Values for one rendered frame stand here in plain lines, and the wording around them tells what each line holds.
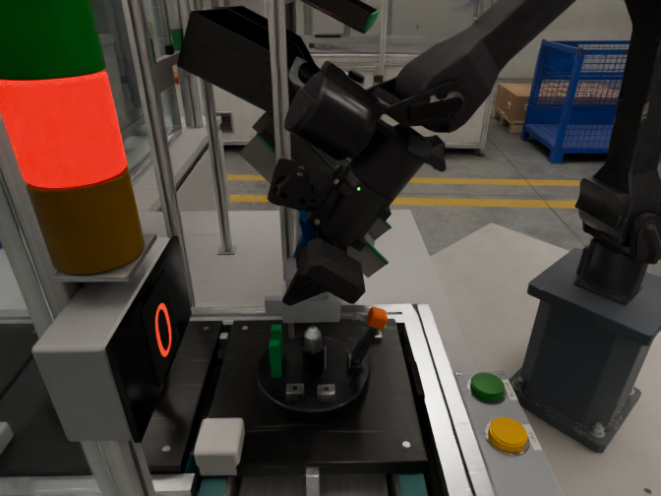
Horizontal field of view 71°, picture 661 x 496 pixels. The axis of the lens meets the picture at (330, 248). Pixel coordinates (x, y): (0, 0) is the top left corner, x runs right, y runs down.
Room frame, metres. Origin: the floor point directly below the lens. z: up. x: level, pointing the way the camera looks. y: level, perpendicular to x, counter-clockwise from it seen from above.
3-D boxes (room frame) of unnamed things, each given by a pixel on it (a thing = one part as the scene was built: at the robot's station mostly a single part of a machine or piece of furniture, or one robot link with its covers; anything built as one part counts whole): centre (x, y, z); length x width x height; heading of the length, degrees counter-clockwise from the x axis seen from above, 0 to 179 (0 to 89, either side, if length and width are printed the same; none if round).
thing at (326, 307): (0.43, 0.03, 1.11); 0.08 x 0.04 x 0.07; 92
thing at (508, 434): (0.35, -0.20, 0.96); 0.04 x 0.04 x 0.02
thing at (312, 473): (0.30, 0.02, 0.95); 0.01 x 0.01 x 0.04; 1
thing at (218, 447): (0.33, 0.12, 0.97); 0.05 x 0.05 x 0.04; 1
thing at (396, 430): (0.43, 0.02, 0.96); 0.24 x 0.24 x 0.02; 1
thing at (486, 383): (0.42, -0.19, 0.96); 0.04 x 0.04 x 0.02
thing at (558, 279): (0.50, -0.36, 0.96); 0.15 x 0.15 x 0.20; 42
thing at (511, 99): (5.47, -2.61, 0.20); 1.20 x 0.80 x 0.41; 87
